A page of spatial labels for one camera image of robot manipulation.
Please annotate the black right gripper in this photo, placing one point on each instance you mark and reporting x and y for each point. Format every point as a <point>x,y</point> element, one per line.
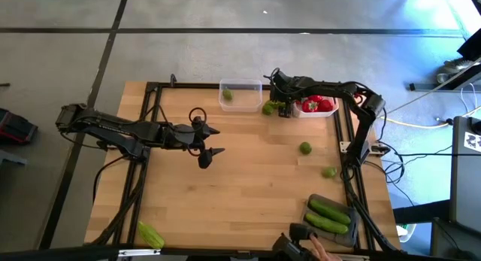
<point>283,88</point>

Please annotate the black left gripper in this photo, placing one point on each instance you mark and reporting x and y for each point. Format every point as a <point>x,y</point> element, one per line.
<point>184,137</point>

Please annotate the green lime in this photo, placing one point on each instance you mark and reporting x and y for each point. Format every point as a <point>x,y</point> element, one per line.
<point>305,147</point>
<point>329,172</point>
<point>227,94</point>
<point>267,110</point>

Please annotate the red tomato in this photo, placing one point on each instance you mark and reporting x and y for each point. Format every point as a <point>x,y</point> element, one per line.
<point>325,105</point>

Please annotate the plastic-wrapped green cucumber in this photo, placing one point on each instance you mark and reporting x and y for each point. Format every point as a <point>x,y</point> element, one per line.
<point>150,234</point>
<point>326,223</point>
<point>330,212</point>

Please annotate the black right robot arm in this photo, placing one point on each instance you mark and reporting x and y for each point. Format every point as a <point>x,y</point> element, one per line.
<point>366,103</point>

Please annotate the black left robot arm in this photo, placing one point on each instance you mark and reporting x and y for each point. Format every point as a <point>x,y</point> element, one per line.
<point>112,127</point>

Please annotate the clear plastic basket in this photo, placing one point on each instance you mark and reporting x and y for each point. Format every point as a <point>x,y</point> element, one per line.
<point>244,103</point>

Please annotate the white plastic basket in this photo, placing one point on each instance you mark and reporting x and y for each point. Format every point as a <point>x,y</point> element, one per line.
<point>319,114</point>

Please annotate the silver mounting plate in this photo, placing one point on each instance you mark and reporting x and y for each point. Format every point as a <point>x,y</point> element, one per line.
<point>345,146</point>

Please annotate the black handheld device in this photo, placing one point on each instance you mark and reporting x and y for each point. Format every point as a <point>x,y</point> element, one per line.
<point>297,238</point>

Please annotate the black floor stand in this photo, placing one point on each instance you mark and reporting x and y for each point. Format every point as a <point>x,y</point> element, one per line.
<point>424,87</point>

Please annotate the grey plastic basket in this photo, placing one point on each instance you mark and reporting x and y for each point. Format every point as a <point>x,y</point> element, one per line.
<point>353,231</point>

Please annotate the person's hand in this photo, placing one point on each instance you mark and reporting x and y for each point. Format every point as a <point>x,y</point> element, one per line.
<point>323,251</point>

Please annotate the red and black case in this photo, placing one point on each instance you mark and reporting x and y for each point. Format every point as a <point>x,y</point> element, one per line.
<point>15,127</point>

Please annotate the black aluminium table frame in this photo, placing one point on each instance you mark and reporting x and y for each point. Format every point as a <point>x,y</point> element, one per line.
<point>188,85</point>

